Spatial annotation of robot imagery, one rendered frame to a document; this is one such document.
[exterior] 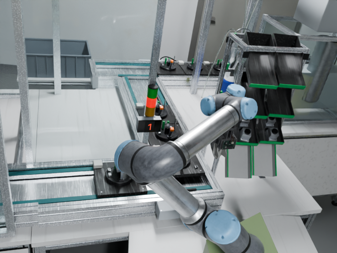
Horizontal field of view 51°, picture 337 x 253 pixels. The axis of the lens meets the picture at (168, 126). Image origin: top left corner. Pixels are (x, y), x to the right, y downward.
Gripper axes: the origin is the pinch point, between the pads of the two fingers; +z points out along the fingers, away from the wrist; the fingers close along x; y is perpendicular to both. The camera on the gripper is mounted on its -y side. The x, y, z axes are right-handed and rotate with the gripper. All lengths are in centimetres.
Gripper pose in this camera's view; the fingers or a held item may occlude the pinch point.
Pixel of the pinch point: (216, 155)
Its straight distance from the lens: 162.4
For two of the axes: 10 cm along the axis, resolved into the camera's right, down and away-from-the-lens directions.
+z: -1.4, 8.4, 5.3
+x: 9.6, -0.3, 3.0
